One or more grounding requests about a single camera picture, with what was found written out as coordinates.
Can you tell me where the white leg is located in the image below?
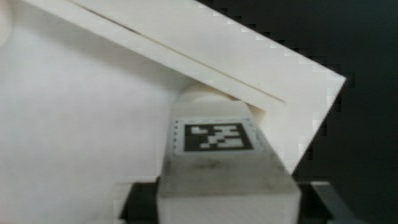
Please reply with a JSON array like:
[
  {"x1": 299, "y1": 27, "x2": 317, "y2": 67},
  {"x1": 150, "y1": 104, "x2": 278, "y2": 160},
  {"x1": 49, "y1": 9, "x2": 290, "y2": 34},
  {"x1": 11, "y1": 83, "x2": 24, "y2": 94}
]
[{"x1": 157, "y1": 84, "x2": 301, "y2": 224}]

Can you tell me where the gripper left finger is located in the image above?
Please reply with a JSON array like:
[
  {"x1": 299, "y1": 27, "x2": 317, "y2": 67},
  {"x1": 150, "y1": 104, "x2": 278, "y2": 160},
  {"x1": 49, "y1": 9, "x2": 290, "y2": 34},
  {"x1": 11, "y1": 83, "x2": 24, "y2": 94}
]
[{"x1": 120, "y1": 181, "x2": 161, "y2": 224}]

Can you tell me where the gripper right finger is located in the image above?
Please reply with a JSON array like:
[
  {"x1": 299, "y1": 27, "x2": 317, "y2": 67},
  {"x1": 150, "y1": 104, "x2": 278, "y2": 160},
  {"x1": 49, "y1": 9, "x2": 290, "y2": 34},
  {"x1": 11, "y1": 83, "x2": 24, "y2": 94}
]
[{"x1": 297, "y1": 182, "x2": 360, "y2": 224}]

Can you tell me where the white square tabletop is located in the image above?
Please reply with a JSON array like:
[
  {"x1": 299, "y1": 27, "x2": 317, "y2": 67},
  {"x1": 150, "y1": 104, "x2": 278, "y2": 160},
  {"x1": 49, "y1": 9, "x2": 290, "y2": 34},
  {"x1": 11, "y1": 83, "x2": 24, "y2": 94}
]
[{"x1": 0, "y1": 0, "x2": 345, "y2": 224}]

